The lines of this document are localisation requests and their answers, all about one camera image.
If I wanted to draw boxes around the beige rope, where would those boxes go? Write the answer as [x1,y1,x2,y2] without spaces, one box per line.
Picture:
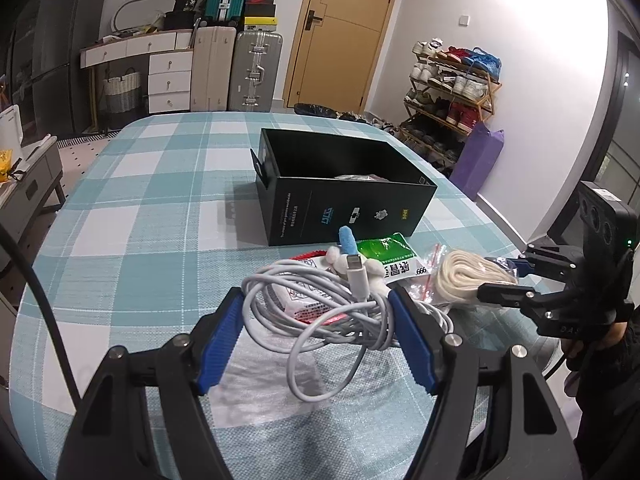
[435,249,516,311]

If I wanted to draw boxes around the green white packet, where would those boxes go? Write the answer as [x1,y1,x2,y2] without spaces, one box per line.
[357,233,428,285]

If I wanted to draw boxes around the white charging cable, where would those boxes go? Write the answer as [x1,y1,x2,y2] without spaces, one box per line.
[240,253,454,403]

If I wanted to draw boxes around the red white snack packet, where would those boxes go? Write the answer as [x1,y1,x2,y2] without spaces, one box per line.
[269,247,348,324]

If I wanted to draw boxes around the white blue plush toy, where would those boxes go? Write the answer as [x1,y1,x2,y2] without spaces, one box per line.
[324,226,390,301]

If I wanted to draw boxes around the clear plastic bundle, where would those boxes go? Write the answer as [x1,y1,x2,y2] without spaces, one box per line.
[334,174,390,182]

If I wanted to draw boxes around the person's right hand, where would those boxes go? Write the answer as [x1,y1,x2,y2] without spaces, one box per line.
[598,322,627,350]

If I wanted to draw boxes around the purple bag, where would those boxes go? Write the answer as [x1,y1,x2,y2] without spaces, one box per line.
[449,122,504,200]

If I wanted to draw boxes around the teal checkered tablecloth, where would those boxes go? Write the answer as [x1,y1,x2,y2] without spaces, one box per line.
[8,110,557,480]

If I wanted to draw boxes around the black open cardboard box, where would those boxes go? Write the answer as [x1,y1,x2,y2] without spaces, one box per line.
[250,128,437,246]

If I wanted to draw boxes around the wooden shoe rack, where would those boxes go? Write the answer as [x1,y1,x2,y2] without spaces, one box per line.
[396,38,502,177]

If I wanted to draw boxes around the grey tv cabinet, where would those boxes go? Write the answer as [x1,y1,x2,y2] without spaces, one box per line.
[1,136,66,243]

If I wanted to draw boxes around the black trash bin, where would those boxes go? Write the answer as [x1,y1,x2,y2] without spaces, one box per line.
[294,103,337,119]

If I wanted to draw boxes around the grey white laundry basket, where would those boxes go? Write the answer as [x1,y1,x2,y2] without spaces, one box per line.
[103,68,142,129]

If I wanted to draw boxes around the yellow plastic bag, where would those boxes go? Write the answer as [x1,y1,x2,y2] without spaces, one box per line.
[0,150,13,183]

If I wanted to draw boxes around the silver aluminium suitcase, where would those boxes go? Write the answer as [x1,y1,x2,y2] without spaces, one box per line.
[228,30,283,113]

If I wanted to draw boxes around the white drawer desk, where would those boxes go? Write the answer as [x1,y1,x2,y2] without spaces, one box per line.
[79,29,193,115]

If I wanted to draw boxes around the white appliance on cabinet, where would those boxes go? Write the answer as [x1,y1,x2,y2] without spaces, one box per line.
[0,105,24,158]

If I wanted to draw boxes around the beige upright suitcase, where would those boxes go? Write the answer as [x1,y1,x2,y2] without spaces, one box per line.
[190,26,236,112]

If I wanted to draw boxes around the wooden door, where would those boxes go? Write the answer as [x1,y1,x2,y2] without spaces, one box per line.
[283,0,395,112]

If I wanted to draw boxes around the black bag on desk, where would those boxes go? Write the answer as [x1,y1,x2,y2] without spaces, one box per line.
[163,0,198,30]

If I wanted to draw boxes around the stack of shoe boxes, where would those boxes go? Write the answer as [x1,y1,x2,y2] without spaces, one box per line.
[243,0,278,32]

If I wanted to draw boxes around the dark grey refrigerator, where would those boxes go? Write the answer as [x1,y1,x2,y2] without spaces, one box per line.
[8,0,104,139]

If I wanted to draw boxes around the black cable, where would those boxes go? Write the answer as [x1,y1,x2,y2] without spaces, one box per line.
[0,224,84,411]

